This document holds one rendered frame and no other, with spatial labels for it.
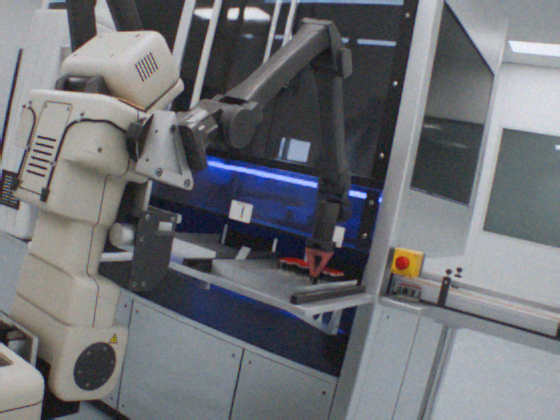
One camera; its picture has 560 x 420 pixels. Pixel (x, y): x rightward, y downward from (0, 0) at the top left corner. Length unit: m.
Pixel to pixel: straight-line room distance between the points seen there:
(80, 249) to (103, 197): 0.11
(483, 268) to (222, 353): 4.60
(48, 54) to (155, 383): 1.25
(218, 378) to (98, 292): 0.98
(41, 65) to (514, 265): 5.24
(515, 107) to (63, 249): 5.69
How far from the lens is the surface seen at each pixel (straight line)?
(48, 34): 1.89
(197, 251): 1.64
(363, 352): 1.67
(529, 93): 6.36
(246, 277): 1.40
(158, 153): 0.92
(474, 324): 1.67
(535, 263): 6.14
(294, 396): 1.81
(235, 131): 1.01
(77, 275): 1.07
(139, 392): 2.26
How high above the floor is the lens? 1.16
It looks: 3 degrees down
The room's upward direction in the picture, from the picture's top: 12 degrees clockwise
